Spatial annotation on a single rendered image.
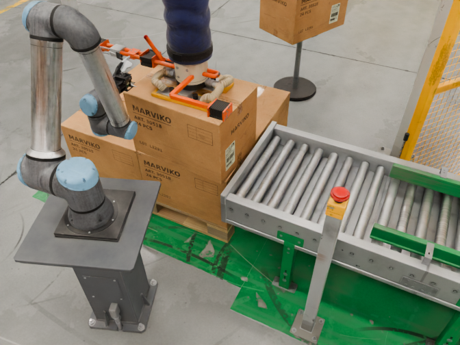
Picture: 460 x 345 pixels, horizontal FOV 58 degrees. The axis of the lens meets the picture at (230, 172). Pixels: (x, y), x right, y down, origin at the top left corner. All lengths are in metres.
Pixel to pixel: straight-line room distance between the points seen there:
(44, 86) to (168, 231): 1.39
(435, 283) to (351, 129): 1.87
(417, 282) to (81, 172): 1.52
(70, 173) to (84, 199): 0.12
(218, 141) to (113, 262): 0.76
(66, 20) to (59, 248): 0.89
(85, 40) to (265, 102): 1.54
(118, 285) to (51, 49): 1.09
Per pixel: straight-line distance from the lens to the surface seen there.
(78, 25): 1.65
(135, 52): 2.37
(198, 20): 1.99
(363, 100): 4.03
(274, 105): 2.86
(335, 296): 2.54
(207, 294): 2.49
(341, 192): 1.58
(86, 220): 1.83
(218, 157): 2.13
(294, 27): 3.39
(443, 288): 2.11
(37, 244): 1.93
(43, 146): 1.80
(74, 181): 1.70
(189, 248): 2.68
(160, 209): 2.88
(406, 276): 2.10
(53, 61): 1.73
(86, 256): 1.81
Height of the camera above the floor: 2.15
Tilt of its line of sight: 44 degrees down
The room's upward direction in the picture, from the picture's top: 1 degrees counter-clockwise
